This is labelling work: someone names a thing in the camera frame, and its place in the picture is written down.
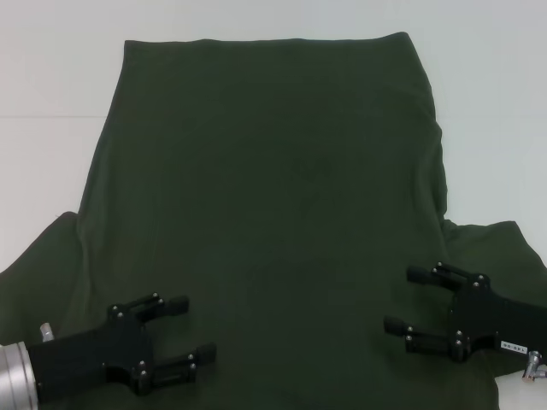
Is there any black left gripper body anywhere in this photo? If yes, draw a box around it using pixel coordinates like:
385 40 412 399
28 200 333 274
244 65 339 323
27 302 151 403

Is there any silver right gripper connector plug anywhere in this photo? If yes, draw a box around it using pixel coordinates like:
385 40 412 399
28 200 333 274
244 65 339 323
520 349 547 382

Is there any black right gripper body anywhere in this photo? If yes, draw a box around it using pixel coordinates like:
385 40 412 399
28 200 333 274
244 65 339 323
446 280 547 356

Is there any dark green t-shirt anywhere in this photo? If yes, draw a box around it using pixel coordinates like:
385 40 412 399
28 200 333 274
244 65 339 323
0 30 547 410

